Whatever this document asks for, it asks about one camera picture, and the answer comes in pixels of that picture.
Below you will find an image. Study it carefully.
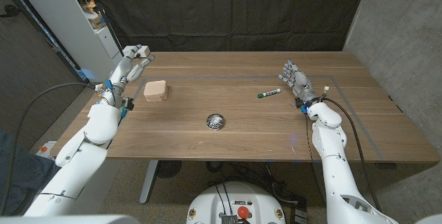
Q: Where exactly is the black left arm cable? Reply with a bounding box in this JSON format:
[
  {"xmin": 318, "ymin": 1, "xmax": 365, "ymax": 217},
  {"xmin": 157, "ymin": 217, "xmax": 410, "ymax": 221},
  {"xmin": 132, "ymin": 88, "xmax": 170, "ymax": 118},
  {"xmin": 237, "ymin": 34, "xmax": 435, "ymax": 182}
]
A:
[{"xmin": 0, "ymin": 82, "xmax": 101, "ymax": 214}]

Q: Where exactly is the white power strip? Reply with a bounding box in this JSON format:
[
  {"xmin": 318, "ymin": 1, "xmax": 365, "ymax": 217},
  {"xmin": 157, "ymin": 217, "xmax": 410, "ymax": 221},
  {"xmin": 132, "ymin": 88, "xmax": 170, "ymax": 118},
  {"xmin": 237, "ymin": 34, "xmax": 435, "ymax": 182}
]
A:
[{"xmin": 122, "ymin": 45, "xmax": 151, "ymax": 59}]

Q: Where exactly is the round black floor fan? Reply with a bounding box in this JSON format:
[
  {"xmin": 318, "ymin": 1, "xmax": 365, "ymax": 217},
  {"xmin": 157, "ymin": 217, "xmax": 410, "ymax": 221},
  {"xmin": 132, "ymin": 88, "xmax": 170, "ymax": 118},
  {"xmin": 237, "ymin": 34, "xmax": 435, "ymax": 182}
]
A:
[{"xmin": 155, "ymin": 160, "xmax": 183, "ymax": 179}]

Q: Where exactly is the small cardboard box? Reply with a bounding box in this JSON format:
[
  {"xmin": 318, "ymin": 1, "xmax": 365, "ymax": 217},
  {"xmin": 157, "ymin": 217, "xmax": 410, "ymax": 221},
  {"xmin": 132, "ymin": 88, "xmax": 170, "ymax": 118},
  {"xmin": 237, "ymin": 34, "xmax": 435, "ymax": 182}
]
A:
[{"xmin": 90, "ymin": 12, "xmax": 107, "ymax": 30}]

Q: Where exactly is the white robot torso base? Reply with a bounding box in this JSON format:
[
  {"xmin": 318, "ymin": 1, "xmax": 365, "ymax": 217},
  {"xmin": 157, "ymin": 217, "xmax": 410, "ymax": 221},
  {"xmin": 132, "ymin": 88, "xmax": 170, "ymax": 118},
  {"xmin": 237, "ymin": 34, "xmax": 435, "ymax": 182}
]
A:
[{"xmin": 186, "ymin": 181, "xmax": 287, "ymax": 224}]

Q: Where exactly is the round silver glitter compact mirror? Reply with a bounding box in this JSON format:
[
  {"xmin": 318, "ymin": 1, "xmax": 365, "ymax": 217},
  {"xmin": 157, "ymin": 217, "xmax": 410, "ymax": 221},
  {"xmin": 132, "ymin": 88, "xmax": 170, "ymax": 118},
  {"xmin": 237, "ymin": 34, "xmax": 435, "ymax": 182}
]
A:
[{"xmin": 206, "ymin": 113, "xmax": 226, "ymax": 131}]

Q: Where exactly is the white marker with green cap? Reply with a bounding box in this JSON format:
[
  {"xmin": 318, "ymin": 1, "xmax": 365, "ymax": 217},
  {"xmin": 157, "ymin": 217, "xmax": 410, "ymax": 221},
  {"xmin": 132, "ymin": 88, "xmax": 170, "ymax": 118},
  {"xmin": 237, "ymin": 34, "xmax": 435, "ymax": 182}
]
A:
[{"xmin": 257, "ymin": 88, "xmax": 282, "ymax": 99}]

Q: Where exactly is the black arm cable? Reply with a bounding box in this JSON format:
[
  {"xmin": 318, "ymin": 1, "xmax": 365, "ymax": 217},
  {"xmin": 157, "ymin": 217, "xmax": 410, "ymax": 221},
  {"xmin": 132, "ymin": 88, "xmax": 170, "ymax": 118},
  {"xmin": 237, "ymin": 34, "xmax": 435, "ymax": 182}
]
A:
[
  {"xmin": 323, "ymin": 95, "xmax": 383, "ymax": 213},
  {"xmin": 0, "ymin": 82, "xmax": 101, "ymax": 214}
]

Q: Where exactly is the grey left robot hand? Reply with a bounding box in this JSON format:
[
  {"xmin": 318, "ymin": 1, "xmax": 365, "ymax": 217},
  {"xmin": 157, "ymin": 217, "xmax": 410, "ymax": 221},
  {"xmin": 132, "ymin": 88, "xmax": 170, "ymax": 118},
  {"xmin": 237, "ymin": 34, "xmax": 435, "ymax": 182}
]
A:
[{"xmin": 99, "ymin": 44, "xmax": 155, "ymax": 107}]

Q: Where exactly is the light blue floor item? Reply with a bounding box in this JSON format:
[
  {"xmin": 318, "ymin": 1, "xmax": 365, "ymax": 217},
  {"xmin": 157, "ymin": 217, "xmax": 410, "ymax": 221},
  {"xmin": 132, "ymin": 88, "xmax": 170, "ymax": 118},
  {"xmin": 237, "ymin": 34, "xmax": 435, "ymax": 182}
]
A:
[{"xmin": 79, "ymin": 67, "xmax": 97, "ymax": 82}]

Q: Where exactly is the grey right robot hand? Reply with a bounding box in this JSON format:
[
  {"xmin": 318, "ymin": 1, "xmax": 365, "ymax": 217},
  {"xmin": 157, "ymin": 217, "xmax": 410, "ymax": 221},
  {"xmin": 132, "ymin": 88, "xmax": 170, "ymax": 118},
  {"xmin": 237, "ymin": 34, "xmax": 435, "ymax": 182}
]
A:
[{"xmin": 278, "ymin": 59, "xmax": 320, "ymax": 106}]

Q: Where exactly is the black backdrop curtain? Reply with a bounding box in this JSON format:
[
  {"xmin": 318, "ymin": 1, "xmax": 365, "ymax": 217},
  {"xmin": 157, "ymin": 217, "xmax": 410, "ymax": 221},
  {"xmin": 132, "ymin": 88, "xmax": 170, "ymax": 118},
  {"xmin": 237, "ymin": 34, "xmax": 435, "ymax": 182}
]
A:
[{"xmin": 86, "ymin": 0, "xmax": 370, "ymax": 53}]

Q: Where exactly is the person's leg in jeans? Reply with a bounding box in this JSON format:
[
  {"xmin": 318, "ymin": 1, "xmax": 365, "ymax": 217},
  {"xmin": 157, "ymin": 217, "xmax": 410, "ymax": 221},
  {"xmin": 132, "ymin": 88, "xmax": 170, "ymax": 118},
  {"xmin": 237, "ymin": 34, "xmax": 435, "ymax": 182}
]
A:
[{"xmin": 0, "ymin": 130, "xmax": 61, "ymax": 216}]

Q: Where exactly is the white shelf cabinet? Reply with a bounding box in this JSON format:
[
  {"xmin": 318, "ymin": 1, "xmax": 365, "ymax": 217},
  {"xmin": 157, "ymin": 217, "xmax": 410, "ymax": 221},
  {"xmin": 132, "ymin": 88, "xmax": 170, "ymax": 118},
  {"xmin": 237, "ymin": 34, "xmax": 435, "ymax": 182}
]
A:
[{"xmin": 10, "ymin": 0, "xmax": 124, "ymax": 83}]

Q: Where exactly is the black backdrop stand pole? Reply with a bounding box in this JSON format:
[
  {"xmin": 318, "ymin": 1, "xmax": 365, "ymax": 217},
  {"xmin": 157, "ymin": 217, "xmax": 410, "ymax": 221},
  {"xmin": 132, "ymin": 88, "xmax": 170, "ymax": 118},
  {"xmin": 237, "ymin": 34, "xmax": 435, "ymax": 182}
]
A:
[{"xmin": 81, "ymin": 0, "xmax": 125, "ymax": 57}]

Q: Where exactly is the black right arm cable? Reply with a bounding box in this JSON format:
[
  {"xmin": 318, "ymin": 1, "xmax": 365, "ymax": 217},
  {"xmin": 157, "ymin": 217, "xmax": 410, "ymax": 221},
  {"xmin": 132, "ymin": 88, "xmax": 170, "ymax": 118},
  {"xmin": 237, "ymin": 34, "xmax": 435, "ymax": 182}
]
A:
[{"xmin": 323, "ymin": 95, "xmax": 383, "ymax": 213}]

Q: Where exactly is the black door handle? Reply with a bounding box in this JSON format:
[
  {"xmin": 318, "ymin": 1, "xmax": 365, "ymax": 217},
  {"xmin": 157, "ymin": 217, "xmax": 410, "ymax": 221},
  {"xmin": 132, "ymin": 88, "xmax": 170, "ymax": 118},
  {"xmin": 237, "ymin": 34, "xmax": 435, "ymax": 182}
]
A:
[{"xmin": 0, "ymin": 4, "xmax": 21, "ymax": 18}]

